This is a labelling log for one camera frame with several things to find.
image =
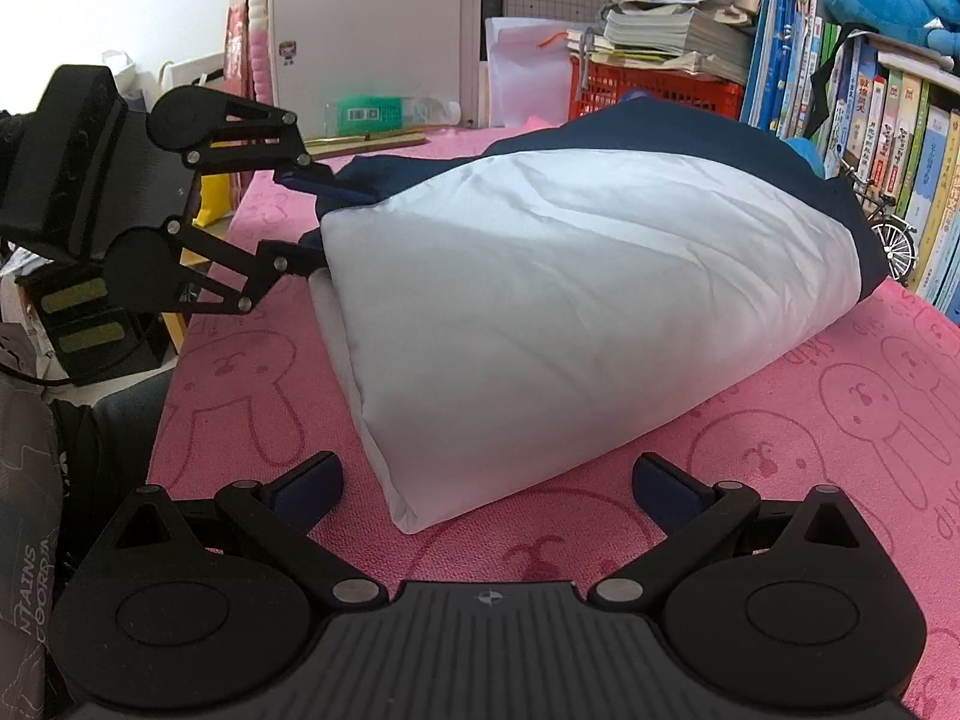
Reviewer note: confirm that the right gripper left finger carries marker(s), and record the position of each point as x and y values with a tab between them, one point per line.
271	522

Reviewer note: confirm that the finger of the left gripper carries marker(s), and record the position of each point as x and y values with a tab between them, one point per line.
225	269
218	133

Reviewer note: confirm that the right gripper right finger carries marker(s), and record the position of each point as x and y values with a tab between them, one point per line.
699	522

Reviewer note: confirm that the white navy zip jacket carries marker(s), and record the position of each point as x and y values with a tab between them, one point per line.
497	320

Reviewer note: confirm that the yellow object beside bed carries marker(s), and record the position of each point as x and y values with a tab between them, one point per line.
215	199

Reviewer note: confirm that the clear plastic bottle green label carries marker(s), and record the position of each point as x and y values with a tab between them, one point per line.
356	116

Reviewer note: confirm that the pink bunny print blanket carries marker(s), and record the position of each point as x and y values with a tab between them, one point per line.
870	404

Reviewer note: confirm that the miniature bicycle model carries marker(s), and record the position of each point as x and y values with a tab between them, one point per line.
895	234

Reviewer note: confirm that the blue plush ball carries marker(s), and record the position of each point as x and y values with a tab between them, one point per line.
809	153

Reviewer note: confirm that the red plastic crate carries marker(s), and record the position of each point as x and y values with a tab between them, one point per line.
597	86

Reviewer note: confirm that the row of upright books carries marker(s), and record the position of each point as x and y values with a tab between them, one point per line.
888	109

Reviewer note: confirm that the stack of papers and booklets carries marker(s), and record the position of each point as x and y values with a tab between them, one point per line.
698	37

